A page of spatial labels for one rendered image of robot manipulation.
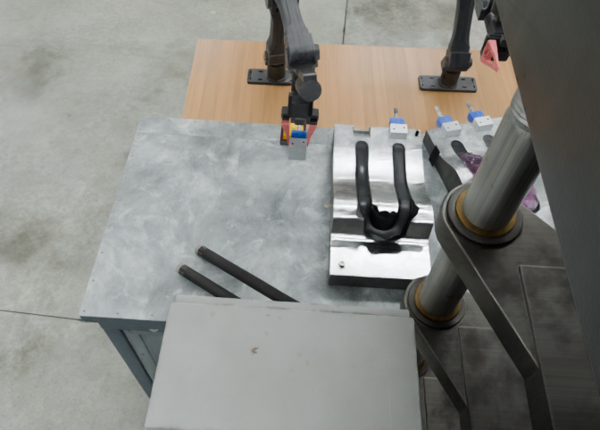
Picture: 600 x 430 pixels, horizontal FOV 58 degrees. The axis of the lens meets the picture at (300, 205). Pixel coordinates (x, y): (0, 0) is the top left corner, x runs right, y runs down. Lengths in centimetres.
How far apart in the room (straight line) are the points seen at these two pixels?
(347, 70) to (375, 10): 176
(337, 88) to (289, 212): 55
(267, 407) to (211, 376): 7
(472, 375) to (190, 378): 43
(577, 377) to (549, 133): 33
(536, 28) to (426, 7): 340
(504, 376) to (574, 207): 58
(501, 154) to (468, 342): 39
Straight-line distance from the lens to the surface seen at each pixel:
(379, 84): 196
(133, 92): 316
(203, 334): 67
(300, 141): 152
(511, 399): 89
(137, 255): 153
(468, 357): 89
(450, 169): 164
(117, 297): 148
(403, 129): 165
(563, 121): 37
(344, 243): 144
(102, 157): 287
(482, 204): 65
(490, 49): 149
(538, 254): 70
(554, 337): 65
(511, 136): 58
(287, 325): 67
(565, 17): 39
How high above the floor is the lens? 208
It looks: 54 degrees down
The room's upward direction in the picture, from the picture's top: 3 degrees clockwise
